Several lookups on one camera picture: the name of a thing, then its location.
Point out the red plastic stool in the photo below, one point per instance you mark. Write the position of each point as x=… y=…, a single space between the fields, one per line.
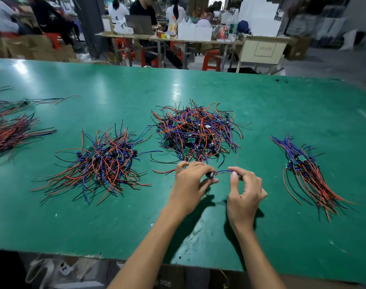
x=53 y=40
x=212 y=60
x=177 y=51
x=124 y=48

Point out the person's right hand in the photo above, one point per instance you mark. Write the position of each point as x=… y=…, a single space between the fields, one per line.
x=243 y=201

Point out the row of white containers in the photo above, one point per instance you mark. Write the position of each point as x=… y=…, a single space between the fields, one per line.
x=195 y=31

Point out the row of cardboard boxes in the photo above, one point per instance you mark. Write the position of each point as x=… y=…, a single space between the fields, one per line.
x=32 y=48

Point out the stack of white boxes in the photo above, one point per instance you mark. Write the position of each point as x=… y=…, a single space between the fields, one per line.
x=259 y=16

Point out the brown cardboard box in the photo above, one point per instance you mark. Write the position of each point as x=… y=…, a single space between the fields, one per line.
x=299 y=48

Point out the cream cabinet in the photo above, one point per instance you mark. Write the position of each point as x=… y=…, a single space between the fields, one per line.
x=263 y=51

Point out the person's right forearm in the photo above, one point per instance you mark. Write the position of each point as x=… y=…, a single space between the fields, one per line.
x=258 y=261

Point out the person's left hand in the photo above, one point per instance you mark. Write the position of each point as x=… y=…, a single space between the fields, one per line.
x=189 y=189

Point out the grey laptop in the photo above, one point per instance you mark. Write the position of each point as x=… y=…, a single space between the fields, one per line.
x=139 y=24

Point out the dark pillar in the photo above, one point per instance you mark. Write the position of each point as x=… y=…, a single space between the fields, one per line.
x=91 y=24

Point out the dark blue bag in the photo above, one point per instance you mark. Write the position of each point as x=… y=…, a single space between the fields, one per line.
x=244 y=27

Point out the long wooden work table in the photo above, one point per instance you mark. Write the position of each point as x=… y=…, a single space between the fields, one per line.
x=171 y=38

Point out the person's left forearm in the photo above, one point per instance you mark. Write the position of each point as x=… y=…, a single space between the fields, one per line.
x=147 y=255

